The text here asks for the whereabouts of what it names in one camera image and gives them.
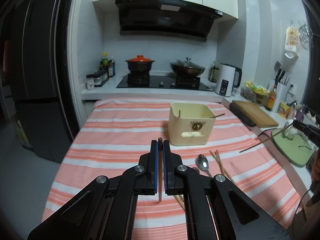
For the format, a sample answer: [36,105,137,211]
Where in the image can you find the black range hood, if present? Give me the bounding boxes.
[115,0,223,42]

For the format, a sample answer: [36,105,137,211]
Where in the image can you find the hanging snack bag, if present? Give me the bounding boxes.
[284,24,299,59]

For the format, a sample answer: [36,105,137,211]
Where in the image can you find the green silicone mat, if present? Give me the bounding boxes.
[271,129,314,167]

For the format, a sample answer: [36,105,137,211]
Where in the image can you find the white knife holder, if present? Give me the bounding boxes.
[271,82,288,113]

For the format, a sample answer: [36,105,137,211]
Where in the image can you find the wire basket with packets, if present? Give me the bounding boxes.
[240,81,270,106]

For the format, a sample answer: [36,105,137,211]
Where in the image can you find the wooden cutting board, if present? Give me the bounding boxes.
[232,100,279,128]

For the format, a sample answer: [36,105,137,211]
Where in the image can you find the metal steamer rack hanging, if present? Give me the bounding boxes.
[298,21,313,48]

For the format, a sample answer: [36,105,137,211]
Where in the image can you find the spice jar rack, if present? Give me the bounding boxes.
[86,70,108,90]

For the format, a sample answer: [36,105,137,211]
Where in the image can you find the black refrigerator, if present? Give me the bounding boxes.
[4,0,79,163]

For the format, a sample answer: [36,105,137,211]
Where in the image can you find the cream utensil holder box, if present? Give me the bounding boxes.
[168,102,215,146]

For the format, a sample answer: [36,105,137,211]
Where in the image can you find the wooden chopstick crossed short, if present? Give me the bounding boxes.
[239,123,293,153]

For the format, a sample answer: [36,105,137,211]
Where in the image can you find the brown sauce bottle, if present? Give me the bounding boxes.
[265,85,277,111]

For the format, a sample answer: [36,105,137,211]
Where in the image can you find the black pot orange lid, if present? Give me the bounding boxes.
[126,55,154,73]

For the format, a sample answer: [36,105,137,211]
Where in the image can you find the white teapot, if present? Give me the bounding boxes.
[282,119,298,140]

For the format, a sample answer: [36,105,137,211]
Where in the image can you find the black gas cooktop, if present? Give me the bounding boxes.
[117,74,213,92]

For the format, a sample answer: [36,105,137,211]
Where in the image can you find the dark condiment bottles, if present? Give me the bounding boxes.
[100,53,116,78]

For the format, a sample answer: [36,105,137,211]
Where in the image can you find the white electric kettle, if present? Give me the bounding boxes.
[214,63,242,97]

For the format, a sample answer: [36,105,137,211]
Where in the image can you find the person's right hand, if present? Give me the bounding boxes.
[311,149,320,181]

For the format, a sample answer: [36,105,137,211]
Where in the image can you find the wok with glass lid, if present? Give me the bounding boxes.
[170,57,206,77]

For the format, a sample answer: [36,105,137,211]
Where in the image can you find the large steel spoon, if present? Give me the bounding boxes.
[195,154,212,177]

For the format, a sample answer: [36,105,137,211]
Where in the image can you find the wooden chopstick crossed long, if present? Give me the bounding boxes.
[210,150,226,176]

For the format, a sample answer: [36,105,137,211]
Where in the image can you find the small steel spoon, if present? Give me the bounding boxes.
[193,167,200,174]

